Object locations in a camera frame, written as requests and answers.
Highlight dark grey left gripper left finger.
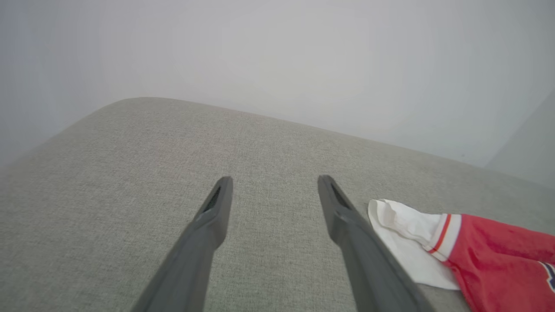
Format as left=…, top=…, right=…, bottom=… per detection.
left=132, top=175, right=234, bottom=312

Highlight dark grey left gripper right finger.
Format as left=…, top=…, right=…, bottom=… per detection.
left=317, top=174, right=437, bottom=312

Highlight red white basketball jersey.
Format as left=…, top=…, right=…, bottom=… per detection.
left=368, top=198, right=555, bottom=312

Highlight grey fabric sofa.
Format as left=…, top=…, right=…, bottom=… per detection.
left=0, top=96, right=555, bottom=312

